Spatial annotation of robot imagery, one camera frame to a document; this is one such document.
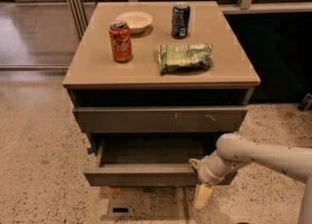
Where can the grey drawer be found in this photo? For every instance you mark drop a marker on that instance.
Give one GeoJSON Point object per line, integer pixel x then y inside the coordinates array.
{"type": "Point", "coordinates": [148, 162]}
{"type": "Point", "coordinates": [159, 119]}

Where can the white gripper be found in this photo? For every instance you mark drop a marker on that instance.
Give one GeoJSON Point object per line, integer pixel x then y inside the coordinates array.
{"type": "Point", "coordinates": [205, 171]}

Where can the white paper bowl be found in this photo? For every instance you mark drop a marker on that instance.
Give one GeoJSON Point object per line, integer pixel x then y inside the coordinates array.
{"type": "Point", "coordinates": [137, 21]}

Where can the blue tape piece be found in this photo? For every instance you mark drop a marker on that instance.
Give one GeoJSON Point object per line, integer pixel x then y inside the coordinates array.
{"type": "Point", "coordinates": [90, 151]}

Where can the green chip bag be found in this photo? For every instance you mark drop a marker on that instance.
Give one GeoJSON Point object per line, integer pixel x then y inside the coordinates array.
{"type": "Point", "coordinates": [175, 57]}

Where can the grey drawer cabinet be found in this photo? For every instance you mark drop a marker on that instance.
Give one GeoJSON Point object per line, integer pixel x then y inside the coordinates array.
{"type": "Point", "coordinates": [94, 79]}

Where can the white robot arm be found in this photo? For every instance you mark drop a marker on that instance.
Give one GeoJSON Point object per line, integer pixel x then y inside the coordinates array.
{"type": "Point", "coordinates": [233, 152]}

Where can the blue soda can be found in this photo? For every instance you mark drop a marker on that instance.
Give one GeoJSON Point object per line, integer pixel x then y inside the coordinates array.
{"type": "Point", "coordinates": [180, 20]}

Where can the grey top drawer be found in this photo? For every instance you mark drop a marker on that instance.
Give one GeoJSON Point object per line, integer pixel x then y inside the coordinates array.
{"type": "Point", "coordinates": [159, 119]}

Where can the red cola can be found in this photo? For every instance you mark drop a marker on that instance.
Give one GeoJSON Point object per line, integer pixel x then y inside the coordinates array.
{"type": "Point", "coordinates": [120, 41]}

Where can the dark object at wall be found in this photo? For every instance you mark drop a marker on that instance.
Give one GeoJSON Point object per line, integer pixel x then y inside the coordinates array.
{"type": "Point", "coordinates": [306, 103]}

